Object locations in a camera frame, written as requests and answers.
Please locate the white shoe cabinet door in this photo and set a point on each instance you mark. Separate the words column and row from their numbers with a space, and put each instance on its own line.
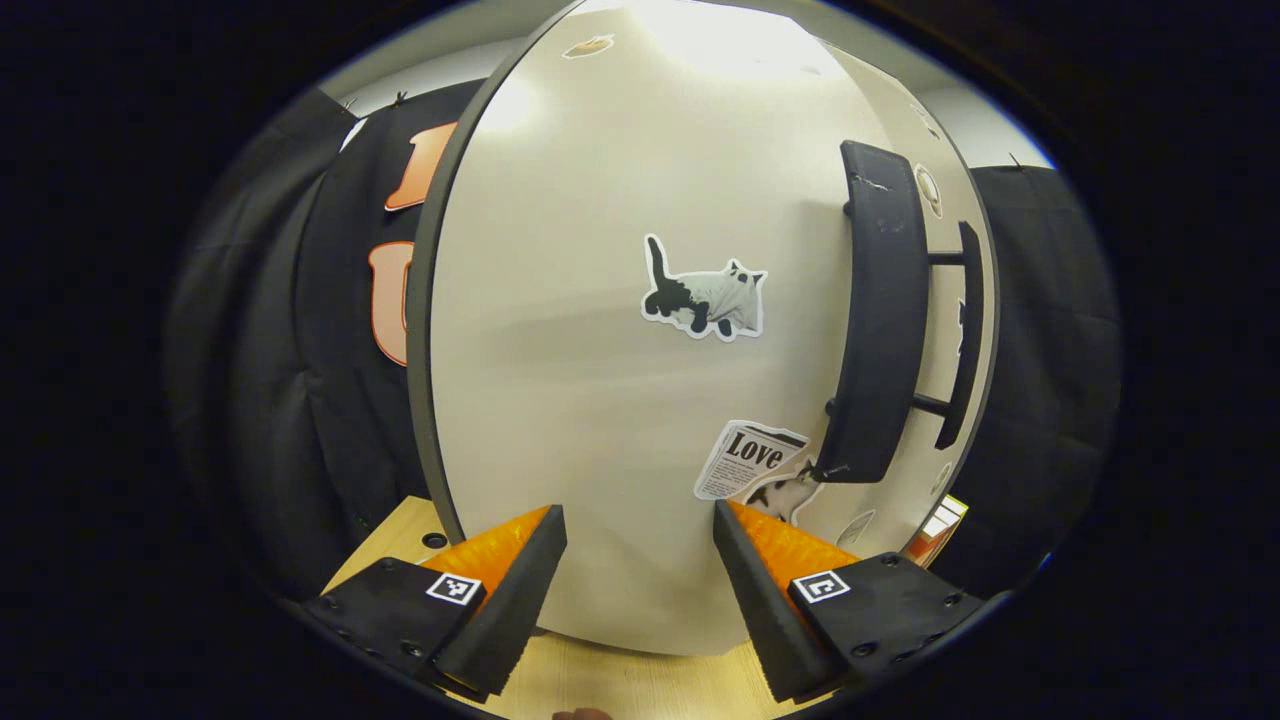
column 600, row 400
column 940, row 350

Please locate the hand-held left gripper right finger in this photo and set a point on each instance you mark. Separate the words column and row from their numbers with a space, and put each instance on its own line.
column 755, row 610

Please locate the black backdrop cloth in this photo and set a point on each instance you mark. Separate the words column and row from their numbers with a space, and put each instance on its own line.
column 1050, row 350
column 280, row 400

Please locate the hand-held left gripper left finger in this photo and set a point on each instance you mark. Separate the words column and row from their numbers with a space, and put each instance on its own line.
column 520, row 610

